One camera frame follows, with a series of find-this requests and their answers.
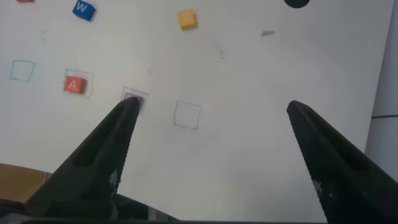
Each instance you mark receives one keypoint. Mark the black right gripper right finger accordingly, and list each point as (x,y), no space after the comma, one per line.
(342,174)

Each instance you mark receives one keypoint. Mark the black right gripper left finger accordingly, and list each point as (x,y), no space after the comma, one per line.
(93,171)

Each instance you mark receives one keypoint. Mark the yellow N letter block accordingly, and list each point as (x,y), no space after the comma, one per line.
(186,19)

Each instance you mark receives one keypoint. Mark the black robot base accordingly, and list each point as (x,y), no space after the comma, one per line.
(133,208)

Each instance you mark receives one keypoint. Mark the purple I letter block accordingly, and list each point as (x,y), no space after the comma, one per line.
(141,101)

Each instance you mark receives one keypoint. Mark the orange A letter block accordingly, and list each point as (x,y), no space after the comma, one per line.
(74,84)

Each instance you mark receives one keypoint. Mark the blue W letter block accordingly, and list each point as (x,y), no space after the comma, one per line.
(83,9)

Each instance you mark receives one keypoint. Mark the black round table grommet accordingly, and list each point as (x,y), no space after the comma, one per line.
(296,3)

